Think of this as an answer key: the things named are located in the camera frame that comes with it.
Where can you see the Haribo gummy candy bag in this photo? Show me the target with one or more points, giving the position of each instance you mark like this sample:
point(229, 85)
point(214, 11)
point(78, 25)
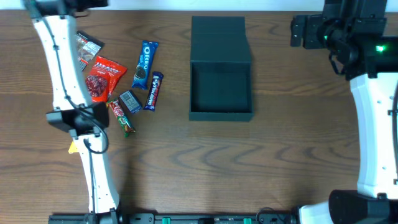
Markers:
point(88, 48)

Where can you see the black mounting rail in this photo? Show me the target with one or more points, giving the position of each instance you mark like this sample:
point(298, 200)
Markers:
point(150, 218)

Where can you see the blue Oreo cookie pack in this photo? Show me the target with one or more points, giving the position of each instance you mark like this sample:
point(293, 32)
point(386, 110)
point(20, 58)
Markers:
point(144, 64)

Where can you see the yellow sunflower seed bag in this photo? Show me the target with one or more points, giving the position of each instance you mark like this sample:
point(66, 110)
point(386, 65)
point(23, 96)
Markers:
point(73, 148)

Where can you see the small dark blue carton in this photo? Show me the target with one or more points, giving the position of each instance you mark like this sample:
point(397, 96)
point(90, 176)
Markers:
point(130, 101)

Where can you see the red dried fruit bag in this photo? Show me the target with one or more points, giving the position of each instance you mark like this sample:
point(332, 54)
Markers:
point(103, 78)

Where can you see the Dairy Milk chocolate bar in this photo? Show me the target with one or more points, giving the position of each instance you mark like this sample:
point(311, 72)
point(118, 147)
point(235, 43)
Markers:
point(151, 101)

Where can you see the red green KitKat bar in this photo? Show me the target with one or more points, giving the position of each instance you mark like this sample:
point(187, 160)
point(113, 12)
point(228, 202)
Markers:
point(123, 120)

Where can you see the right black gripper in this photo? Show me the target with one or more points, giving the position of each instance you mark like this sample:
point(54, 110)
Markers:
point(296, 31)

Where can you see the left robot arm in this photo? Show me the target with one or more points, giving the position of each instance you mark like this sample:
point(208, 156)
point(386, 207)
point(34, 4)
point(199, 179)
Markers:
point(74, 111)

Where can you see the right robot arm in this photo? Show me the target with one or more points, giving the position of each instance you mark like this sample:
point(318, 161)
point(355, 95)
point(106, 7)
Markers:
point(353, 33)

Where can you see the black gift box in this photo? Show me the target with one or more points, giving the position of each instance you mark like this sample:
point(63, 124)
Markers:
point(220, 70)

